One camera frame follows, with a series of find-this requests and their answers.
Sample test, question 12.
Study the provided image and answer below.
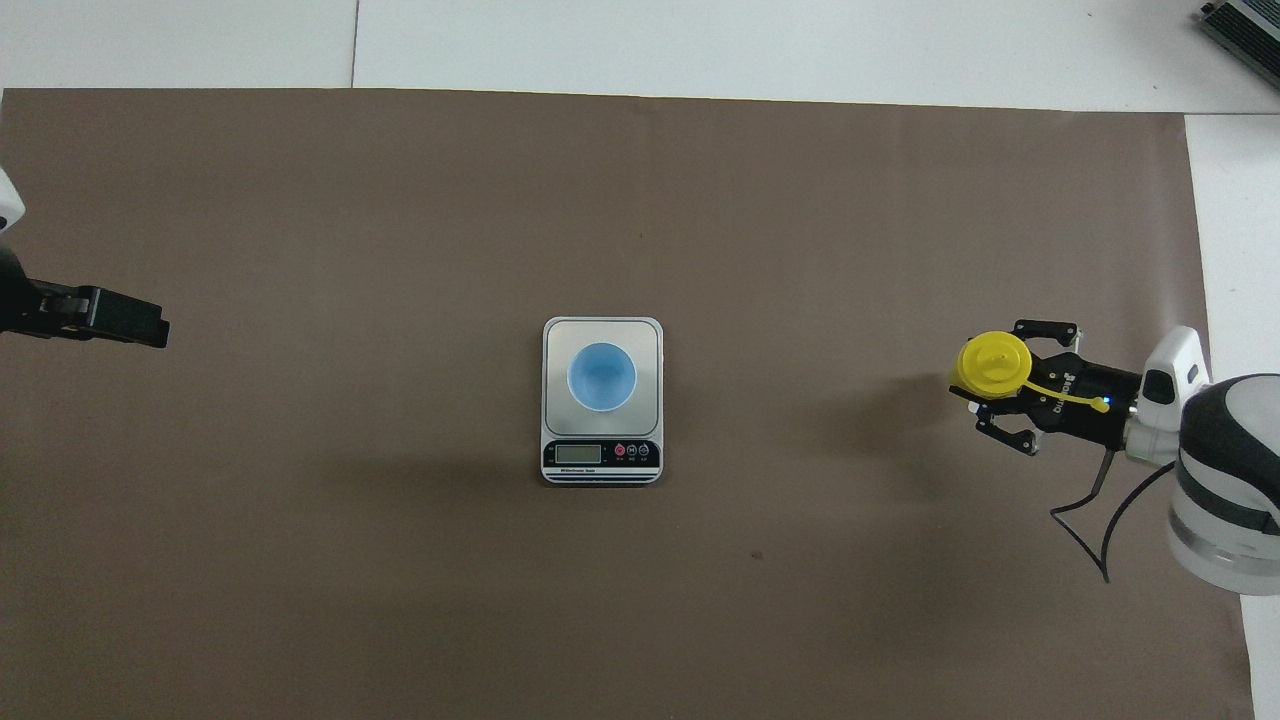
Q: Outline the yellow squeeze bottle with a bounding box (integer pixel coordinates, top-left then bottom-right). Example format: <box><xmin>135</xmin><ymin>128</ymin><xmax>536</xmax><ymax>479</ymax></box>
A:
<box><xmin>948</xmin><ymin>330</ymin><xmax>1111</xmax><ymax>413</ymax></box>

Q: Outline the silver digital kitchen scale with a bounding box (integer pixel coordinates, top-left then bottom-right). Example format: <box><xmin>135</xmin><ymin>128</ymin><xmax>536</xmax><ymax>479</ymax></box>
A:
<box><xmin>541</xmin><ymin>316</ymin><xmax>664</xmax><ymax>487</ymax></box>

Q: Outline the brown paper mat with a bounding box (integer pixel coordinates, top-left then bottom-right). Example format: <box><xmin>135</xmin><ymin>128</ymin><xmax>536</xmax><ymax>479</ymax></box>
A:
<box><xmin>0</xmin><ymin>88</ymin><xmax>1256</xmax><ymax>720</ymax></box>

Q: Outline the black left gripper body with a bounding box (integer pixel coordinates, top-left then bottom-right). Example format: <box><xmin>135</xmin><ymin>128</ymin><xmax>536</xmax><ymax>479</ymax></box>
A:
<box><xmin>0</xmin><ymin>245</ymin><xmax>61</xmax><ymax>336</ymax></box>

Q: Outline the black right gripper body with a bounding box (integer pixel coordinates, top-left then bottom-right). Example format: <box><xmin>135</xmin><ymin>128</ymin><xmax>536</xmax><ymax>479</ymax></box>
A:
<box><xmin>1030</xmin><ymin>352</ymin><xmax>1141</xmax><ymax>446</ymax></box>

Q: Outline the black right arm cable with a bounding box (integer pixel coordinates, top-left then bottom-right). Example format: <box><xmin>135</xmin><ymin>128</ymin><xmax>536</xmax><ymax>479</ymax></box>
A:
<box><xmin>1050</xmin><ymin>450</ymin><xmax>1176</xmax><ymax>583</ymax></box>

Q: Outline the light blue plastic cup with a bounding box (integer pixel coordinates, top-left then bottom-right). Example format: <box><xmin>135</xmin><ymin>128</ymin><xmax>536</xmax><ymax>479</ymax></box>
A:
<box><xmin>567</xmin><ymin>342</ymin><xmax>638</xmax><ymax>412</ymax></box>

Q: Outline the grey ribbed metal device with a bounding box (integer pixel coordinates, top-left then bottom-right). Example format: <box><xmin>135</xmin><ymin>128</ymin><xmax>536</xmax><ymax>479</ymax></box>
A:
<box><xmin>1200</xmin><ymin>0</ymin><xmax>1280</xmax><ymax>66</ymax></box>

